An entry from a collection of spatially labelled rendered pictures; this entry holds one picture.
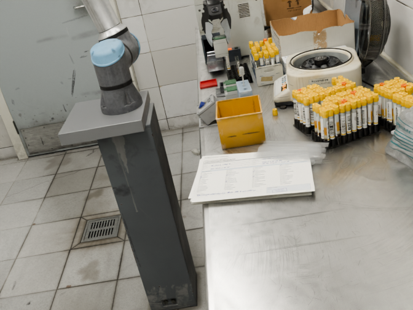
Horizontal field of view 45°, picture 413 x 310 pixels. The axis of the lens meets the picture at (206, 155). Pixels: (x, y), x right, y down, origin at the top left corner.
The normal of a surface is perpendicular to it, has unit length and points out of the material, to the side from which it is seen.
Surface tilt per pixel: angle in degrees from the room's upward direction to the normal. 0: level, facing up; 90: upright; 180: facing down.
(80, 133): 90
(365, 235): 0
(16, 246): 0
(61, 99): 90
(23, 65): 90
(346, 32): 91
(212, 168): 1
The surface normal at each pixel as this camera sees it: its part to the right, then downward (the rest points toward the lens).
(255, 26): 0.03, 0.47
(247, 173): -0.17, -0.86
